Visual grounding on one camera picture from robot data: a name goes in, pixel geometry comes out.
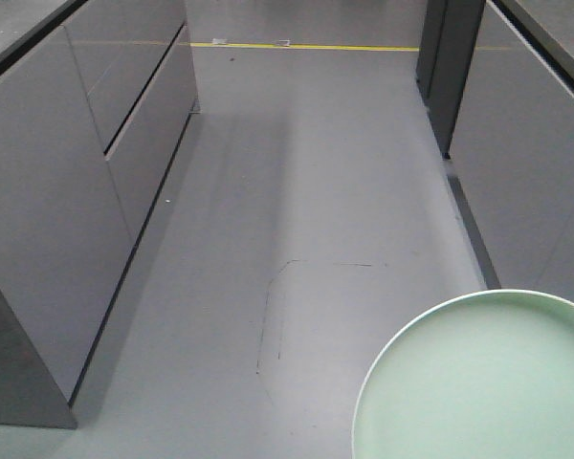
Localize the dark tall cabinet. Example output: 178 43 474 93
415 0 485 159

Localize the grey sink counter cabinet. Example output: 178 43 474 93
451 3 574 302

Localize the grey drawer cabinet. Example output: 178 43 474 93
0 1 198 428

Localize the light green round plate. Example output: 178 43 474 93
351 290 574 458

